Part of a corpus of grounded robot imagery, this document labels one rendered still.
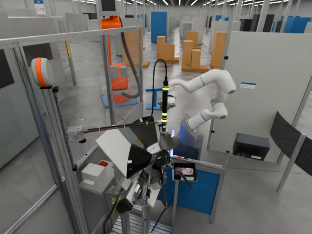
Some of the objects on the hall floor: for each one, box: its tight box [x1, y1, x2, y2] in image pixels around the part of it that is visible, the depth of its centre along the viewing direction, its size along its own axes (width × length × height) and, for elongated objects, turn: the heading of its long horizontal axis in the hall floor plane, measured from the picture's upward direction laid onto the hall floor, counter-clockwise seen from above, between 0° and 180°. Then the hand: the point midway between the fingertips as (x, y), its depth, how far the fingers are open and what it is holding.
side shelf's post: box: [102, 189, 113, 232], centre depth 197 cm, size 4×4×83 cm
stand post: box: [142, 205, 150, 234], centre depth 182 cm, size 4×9×91 cm, turn 160°
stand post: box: [116, 178, 130, 234], centre depth 182 cm, size 4×9×115 cm, turn 160°
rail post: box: [209, 175, 225, 224], centre depth 209 cm, size 4×4×78 cm
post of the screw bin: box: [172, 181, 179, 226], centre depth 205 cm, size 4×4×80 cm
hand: (164, 107), depth 137 cm, fingers closed on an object, 4 cm apart
